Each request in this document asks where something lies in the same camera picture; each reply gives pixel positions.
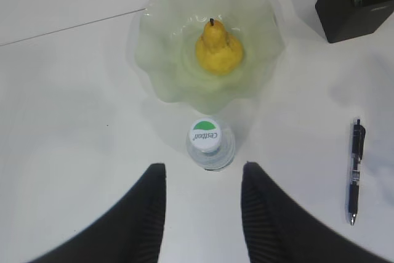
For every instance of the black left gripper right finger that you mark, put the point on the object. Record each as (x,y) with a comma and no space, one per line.
(277,229)

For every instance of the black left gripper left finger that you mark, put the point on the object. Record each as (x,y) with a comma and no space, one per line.
(131,231)

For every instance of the clear plastic water bottle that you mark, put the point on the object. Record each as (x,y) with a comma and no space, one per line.
(211,144)

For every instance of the black pen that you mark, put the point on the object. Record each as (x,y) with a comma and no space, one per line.
(358,137)

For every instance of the yellow pear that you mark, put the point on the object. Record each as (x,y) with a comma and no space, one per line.
(217,50)

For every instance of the pale green wavy glass plate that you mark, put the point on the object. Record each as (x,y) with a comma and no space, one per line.
(165,50)

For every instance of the black square pen holder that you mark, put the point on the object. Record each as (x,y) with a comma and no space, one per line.
(343,19)

